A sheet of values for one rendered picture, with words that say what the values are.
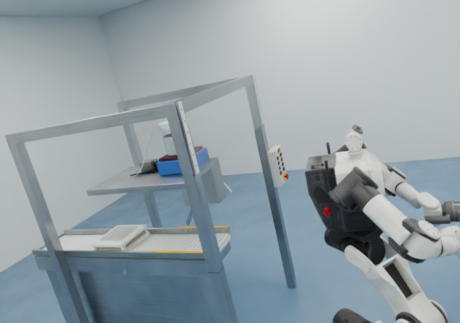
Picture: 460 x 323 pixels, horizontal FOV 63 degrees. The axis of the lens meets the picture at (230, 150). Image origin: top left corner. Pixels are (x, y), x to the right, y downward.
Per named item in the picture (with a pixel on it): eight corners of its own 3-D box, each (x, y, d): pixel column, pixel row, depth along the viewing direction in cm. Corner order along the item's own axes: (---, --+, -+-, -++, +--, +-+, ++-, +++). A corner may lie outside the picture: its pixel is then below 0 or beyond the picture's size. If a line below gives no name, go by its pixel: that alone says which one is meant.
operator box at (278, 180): (288, 178, 278) (281, 144, 272) (282, 187, 263) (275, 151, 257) (280, 178, 280) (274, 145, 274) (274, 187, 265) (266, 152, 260)
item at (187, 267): (231, 248, 218) (227, 233, 216) (209, 278, 193) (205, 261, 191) (71, 247, 274) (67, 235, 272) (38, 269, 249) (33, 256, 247)
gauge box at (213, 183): (227, 195, 212) (219, 162, 207) (219, 203, 203) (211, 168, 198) (194, 197, 221) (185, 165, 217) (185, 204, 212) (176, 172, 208)
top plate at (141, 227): (148, 226, 236) (146, 224, 235) (122, 247, 214) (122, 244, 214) (118, 227, 246) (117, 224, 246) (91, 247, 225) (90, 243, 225)
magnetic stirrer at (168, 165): (211, 159, 205) (207, 144, 203) (192, 173, 187) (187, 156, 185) (180, 162, 214) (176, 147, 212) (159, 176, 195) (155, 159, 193)
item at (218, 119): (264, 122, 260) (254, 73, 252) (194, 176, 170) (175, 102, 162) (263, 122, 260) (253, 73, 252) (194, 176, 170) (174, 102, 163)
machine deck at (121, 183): (219, 163, 208) (218, 157, 207) (186, 190, 175) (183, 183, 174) (131, 172, 234) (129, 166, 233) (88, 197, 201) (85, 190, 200)
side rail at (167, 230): (230, 230, 215) (228, 226, 214) (228, 233, 213) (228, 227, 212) (66, 233, 272) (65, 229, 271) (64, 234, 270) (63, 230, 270)
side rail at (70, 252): (209, 256, 191) (208, 251, 190) (208, 259, 190) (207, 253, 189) (35, 253, 248) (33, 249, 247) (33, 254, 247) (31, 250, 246)
